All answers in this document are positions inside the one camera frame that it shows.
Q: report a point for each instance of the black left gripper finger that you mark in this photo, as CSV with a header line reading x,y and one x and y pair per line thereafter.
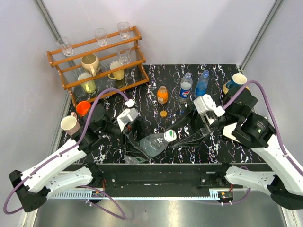
x,y
136,156
130,143

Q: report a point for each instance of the yellow saucer plate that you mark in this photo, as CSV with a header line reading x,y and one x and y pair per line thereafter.
x,y
225,89

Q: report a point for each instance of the Pepsi bottle blue cap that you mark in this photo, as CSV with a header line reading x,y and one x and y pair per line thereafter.
x,y
185,87

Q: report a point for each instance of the white green bottle cap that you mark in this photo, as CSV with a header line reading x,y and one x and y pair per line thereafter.
x,y
170,135

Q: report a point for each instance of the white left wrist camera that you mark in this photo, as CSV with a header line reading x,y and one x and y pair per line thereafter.
x,y
128,115

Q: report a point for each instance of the orange bottle cap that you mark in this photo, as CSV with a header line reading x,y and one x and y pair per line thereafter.
x,y
163,114

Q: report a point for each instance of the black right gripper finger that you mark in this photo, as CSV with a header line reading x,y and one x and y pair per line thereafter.
x,y
188,116
192,141

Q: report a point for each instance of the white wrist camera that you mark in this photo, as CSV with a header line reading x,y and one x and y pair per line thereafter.
x,y
128,115
207,109

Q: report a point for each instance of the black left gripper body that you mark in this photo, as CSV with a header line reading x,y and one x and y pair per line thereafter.
x,y
133,126

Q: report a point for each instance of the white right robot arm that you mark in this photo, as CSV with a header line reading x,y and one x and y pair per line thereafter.
x,y
284,183

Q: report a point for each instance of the clear glass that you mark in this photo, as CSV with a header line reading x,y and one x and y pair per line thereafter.
x,y
65,46
124,30
100,36

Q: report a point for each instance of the orange juice bottle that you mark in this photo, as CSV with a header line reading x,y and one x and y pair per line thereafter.
x,y
162,95

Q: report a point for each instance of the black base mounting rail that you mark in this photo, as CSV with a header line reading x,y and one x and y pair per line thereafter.
x,y
158,180

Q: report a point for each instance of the wooden three-tier shelf rack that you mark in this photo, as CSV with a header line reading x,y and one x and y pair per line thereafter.
x,y
69,68

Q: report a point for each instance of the green label water bottle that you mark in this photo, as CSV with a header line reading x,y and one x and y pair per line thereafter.
x,y
153,145

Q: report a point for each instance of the clear glass top left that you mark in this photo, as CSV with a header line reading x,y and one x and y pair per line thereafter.
x,y
65,46

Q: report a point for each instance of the yellow mug on shelf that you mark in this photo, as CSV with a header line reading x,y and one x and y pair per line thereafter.
x,y
117,75

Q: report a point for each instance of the clear blue water bottle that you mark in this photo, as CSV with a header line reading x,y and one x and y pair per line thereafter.
x,y
202,84

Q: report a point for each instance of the clear glass middle shelf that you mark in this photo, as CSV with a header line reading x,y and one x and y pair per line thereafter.
x,y
123,53

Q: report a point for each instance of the pale green mug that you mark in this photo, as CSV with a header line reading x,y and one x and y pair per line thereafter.
x,y
88,86

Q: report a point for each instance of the blue cup white inside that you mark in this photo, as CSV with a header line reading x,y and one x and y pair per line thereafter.
x,y
237,80

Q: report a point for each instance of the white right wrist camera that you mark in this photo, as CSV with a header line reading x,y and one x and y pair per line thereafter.
x,y
207,109

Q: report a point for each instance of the orange mug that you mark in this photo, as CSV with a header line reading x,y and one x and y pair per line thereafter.
x,y
82,108

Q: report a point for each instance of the clear glass top right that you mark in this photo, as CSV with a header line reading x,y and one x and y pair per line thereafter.
x,y
124,30

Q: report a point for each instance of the clear glass top middle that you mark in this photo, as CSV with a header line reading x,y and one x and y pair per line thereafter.
x,y
100,36

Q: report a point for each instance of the beige ceramic mug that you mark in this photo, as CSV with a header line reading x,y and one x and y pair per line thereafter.
x,y
91,64

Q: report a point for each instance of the pink mug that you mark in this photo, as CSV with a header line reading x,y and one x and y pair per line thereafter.
x,y
70,124

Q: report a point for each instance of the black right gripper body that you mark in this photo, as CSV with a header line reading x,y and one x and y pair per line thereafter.
x,y
200,122

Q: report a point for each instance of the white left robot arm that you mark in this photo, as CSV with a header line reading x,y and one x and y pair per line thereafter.
x,y
36,185

